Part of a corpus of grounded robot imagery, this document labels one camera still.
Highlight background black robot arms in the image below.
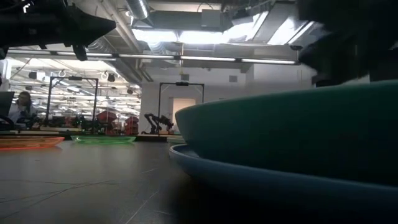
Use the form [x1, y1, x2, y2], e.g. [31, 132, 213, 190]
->
[142, 113, 175, 135]

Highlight small red cabinet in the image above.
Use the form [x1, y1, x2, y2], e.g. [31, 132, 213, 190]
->
[124, 116, 140, 136]

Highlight dark green plastic plate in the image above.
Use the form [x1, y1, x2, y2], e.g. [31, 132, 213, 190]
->
[175, 80, 398, 187]

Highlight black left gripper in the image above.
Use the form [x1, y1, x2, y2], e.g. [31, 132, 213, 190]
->
[0, 0, 117, 62]

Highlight large red cabinet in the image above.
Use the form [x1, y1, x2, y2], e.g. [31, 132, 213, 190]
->
[96, 110, 118, 135]

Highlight green translucent plastic plate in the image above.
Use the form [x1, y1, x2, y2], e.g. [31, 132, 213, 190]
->
[70, 134, 137, 144]

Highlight bright doorway panel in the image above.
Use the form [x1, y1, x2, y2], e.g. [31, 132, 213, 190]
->
[172, 98, 197, 124]

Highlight long ceiling light strip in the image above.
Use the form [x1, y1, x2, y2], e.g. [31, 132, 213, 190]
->
[6, 49, 300, 65]

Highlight wide black camera frame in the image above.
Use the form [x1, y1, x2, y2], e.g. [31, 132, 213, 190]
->
[45, 76, 100, 131]

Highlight narrow black camera frame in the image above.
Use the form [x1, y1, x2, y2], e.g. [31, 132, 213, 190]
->
[158, 82, 205, 135]

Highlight seated person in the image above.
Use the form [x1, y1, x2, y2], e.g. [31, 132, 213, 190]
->
[7, 91, 40, 128]

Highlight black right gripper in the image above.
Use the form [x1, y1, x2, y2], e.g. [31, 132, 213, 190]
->
[298, 27, 398, 87]

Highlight orange translucent plastic plate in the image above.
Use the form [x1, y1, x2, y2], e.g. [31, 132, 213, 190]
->
[0, 136, 65, 151]

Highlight dark computer monitor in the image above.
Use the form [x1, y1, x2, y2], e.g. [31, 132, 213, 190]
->
[0, 91, 15, 118]

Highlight silver ventilation duct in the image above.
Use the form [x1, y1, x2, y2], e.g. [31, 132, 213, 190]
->
[125, 0, 150, 20]

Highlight blue plastic plate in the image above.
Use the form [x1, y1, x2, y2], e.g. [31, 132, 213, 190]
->
[169, 143, 398, 216]

